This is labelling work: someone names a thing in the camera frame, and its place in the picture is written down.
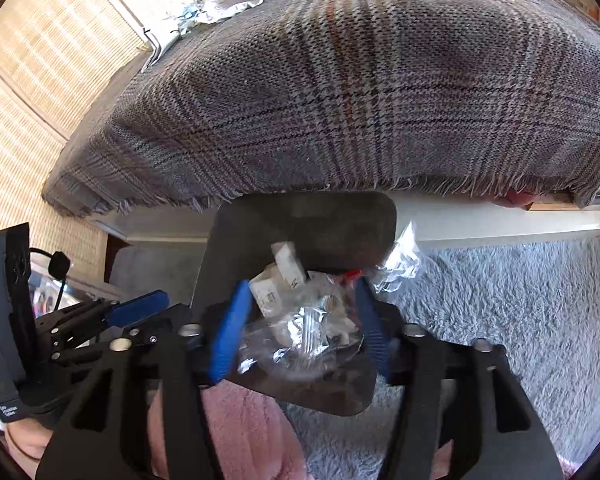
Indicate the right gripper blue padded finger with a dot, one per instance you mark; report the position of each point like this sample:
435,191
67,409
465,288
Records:
137,309

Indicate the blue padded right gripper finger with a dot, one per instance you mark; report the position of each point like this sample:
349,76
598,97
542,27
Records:
226,340
377,341

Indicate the red cylindrical glue bottle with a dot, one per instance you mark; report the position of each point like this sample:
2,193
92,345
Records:
352,275

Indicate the small white torn carton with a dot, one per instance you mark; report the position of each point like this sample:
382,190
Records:
271,287

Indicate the clear plastic wrap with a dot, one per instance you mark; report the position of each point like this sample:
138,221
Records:
319,328

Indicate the blue white torn packaging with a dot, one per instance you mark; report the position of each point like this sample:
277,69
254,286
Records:
206,12

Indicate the black trash bin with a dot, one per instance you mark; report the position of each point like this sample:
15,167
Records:
333,233

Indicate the pink fuzzy clothing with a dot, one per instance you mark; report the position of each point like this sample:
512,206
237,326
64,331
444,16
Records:
252,436

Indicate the grey plaid tablecloth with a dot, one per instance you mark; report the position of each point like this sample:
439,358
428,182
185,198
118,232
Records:
478,97

